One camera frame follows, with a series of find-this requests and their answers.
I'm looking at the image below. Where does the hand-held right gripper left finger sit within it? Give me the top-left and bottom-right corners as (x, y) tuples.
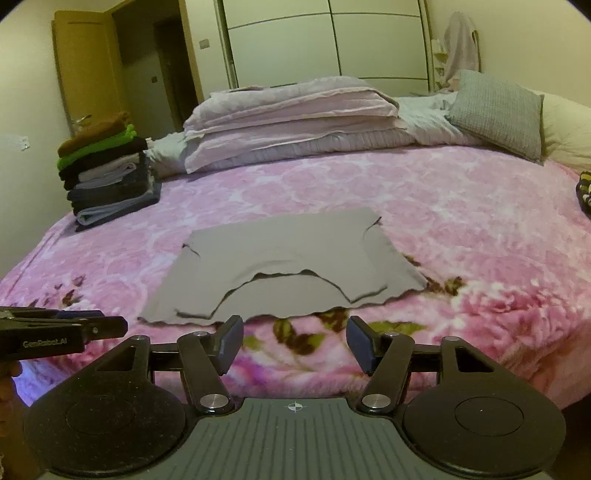
(92, 315), (245, 415)

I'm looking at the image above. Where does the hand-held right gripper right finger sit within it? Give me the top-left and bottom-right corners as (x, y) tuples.
(345, 315), (502, 415)

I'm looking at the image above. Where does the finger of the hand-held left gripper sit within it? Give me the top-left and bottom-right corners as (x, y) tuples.
(78, 316), (129, 344)
(0, 306), (106, 322)

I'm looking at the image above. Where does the mauve garment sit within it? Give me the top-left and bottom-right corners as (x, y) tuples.
(137, 206), (429, 326)

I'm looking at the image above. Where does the person's left hand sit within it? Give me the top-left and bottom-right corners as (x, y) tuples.
(0, 360), (24, 416)

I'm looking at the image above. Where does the stack of folded clothes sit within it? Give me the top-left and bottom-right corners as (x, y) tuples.
(58, 111), (162, 232)

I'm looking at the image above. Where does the pink floral blanket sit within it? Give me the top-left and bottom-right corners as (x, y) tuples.
(0, 143), (591, 409)

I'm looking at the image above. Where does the pink pillow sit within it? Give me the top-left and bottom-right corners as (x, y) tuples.
(184, 117), (408, 174)

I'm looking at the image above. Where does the striped duvet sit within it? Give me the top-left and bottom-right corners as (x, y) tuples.
(147, 95), (485, 178)

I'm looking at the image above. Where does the yellow wooden door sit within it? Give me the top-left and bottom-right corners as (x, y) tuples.
(52, 10), (125, 139)

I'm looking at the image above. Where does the pink quilt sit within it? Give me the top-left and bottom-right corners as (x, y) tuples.
(183, 76), (400, 134)

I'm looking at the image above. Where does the grey woven pillow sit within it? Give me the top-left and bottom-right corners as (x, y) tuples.
(445, 69), (546, 162)

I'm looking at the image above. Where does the black striped patterned garment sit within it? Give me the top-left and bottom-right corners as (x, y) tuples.
(575, 171), (591, 208)

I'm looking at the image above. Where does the white corner shelf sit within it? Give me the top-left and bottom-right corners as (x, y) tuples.
(430, 39), (451, 90)

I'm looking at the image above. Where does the white quilted headboard cushion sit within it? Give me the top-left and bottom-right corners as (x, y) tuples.
(526, 90), (591, 174)

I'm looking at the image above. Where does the cream sliding wardrobe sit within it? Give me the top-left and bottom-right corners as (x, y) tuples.
(217, 0), (437, 93)

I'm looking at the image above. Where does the hanging pink robe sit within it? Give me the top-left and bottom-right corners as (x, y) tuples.
(442, 11), (481, 88)

